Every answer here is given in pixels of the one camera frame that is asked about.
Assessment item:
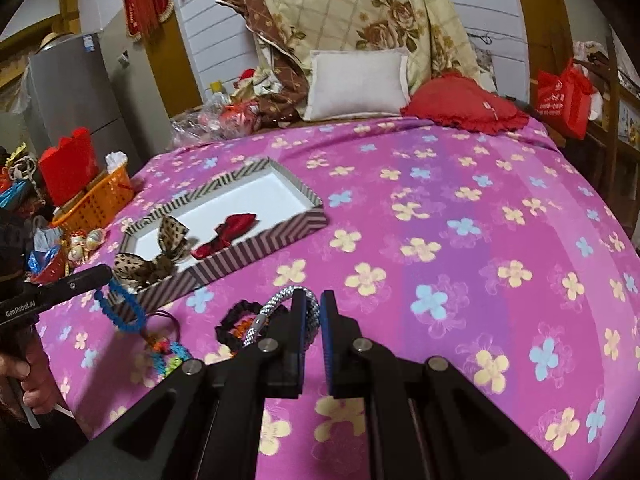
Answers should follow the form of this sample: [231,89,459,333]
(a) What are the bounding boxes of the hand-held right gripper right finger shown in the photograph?
[320,290,571,480]

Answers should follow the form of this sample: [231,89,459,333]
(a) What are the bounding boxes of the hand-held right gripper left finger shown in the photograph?
[50,287,308,480]

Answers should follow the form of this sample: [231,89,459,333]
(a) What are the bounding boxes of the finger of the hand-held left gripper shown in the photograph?
[41,264,114,309]

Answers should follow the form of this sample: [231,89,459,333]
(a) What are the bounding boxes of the silver braided bracelet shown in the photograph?
[242,285,321,348]

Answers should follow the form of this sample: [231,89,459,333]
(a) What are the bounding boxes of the spotted cream hair bow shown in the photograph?
[112,252,176,291]

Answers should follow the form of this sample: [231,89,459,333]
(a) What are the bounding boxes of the blue bead bracelet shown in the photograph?
[95,280,148,333]

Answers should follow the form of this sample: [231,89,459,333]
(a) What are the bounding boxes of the black and orange scrunchie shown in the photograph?
[215,300,288,361]

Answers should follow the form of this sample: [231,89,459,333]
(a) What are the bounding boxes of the striped cardboard box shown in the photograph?
[107,157,328,311]

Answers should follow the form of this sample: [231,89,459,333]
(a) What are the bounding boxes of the dark thin hair tie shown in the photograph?
[145,309,182,337]

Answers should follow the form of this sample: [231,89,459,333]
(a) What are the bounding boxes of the green and orange bead bracelet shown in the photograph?
[142,332,193,376]

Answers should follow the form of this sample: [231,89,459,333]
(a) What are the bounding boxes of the person's left hand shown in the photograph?
[0,342,59,414]

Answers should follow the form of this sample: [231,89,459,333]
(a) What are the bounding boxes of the foil-wrapped sweets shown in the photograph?
[65,227,108,266]

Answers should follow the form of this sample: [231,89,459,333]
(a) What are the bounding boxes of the orange plastic basket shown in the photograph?
[50,165,136,233]

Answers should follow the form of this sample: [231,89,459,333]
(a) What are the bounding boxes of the red satin hair bow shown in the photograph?
[191,213,258,261]

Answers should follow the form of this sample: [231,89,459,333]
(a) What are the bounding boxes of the red gift bag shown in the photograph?
[39,127,101,207]

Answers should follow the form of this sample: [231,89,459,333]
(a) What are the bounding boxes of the grey refrigerator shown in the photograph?
[22,10,151,161]

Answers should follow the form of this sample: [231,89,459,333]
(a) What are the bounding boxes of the clear plastic bags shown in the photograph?
[170,102,261,148]

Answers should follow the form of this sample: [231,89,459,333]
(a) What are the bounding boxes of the clear plastic bottle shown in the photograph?
[207,81,228,111]

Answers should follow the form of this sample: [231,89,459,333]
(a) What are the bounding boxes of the white pillow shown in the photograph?
[302,49,411,122]

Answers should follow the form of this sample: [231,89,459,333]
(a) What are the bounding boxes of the straw hat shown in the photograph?
[35,32,76,54]

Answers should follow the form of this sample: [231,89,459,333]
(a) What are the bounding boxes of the red heart-shaped pillow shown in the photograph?
[400,72,530,136]

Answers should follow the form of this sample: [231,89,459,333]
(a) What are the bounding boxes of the floral beige and brown quilt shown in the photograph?
[216,0,481,128]

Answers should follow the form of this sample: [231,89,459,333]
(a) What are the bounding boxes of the red shopping bag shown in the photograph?
[536,57,596,141]

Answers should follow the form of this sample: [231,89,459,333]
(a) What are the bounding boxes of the wooden shelf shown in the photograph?
[575,30,640,201]

